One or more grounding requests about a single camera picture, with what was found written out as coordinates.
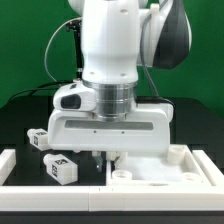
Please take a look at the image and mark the white U-shaped fence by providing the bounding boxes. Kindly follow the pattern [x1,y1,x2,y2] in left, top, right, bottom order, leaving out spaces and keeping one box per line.
[0,147,224,212]

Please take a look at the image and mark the white camera cable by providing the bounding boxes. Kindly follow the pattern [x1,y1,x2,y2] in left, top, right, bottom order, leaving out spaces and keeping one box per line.
[43,18,81,96]

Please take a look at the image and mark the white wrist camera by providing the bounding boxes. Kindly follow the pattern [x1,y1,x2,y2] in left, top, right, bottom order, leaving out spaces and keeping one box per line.
[53,82,96,111]

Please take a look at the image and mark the white square tabletop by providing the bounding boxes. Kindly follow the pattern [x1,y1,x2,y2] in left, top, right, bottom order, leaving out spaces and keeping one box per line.
[106,145,211,186]

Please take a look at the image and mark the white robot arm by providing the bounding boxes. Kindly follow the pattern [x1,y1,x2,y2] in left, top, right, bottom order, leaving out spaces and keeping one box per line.
[48,0,192,160]

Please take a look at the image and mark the black cables on table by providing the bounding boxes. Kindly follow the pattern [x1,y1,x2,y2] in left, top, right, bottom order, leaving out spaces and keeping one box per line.
[8,79,83,103]

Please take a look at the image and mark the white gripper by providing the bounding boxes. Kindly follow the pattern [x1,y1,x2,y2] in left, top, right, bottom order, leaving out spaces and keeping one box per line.
[48,103,174,172]

